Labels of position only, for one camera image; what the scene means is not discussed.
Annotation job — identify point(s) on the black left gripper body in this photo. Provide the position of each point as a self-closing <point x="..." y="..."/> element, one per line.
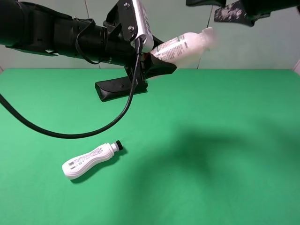
<point x="123" y="53"/>

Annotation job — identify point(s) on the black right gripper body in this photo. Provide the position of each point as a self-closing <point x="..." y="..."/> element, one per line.
<point x="261" y="7"/>

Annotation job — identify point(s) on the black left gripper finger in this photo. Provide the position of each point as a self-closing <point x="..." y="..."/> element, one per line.
<point x="156" y="42"/>
<point x="152" y="66"/>

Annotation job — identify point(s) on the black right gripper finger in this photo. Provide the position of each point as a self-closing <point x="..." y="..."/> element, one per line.
<point x="233" y="13"/>
<point x="194" y="3"/>

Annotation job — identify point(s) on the white plastic milk bottle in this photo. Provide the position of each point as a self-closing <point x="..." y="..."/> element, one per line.
<point x="185" y="49"/>

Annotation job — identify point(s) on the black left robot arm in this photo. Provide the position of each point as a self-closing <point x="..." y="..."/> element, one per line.
<point x="33" y="28"/>

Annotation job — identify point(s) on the black leather glasses case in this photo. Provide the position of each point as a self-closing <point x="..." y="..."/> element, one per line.
<point x="114" y="88"/>

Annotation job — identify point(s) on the green table cloth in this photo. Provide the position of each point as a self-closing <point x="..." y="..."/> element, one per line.
<point x="200" y="147"/>

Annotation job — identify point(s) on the white bottle with black cap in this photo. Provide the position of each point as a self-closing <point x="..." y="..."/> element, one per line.
<point x="78" y="166"/>

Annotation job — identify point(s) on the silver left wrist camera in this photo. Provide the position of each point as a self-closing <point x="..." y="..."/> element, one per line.
<point x="135" y="24"/>

